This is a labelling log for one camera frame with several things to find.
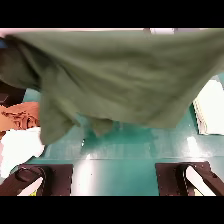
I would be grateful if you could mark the black garment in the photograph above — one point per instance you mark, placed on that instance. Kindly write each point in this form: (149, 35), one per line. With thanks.
(9, 93)

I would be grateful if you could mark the orange garment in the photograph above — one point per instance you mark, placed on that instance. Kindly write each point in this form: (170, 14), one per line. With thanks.
(18, 115)

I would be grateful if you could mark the white garment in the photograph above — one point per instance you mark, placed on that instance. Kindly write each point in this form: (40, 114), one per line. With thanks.
(18, 146)
(211, 106)

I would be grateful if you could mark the green T-shirt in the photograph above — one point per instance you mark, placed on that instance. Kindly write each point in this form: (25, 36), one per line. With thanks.
(126, 76)

